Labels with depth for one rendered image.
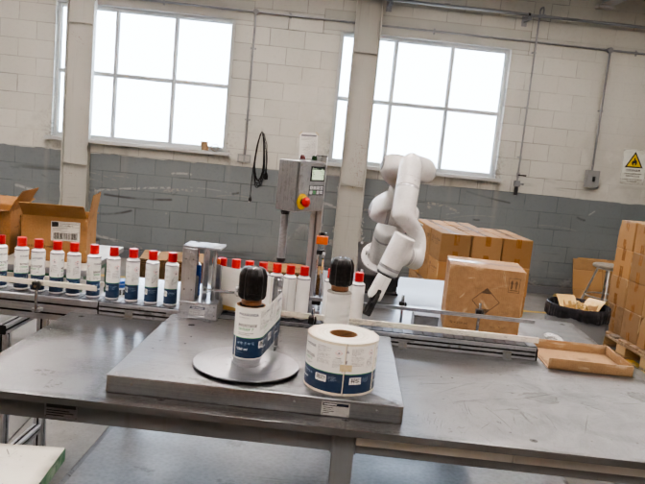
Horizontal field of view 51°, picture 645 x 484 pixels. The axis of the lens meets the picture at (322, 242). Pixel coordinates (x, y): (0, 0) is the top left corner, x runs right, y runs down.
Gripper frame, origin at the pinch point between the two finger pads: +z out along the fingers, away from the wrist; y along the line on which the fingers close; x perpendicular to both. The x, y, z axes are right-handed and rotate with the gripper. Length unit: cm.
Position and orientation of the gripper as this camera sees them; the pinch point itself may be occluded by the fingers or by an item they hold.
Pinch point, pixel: (368, 309)
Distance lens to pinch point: 256.6
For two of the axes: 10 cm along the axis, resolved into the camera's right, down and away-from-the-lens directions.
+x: 9.0, 4.3, 0.2
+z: -4.3, 8.9, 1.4
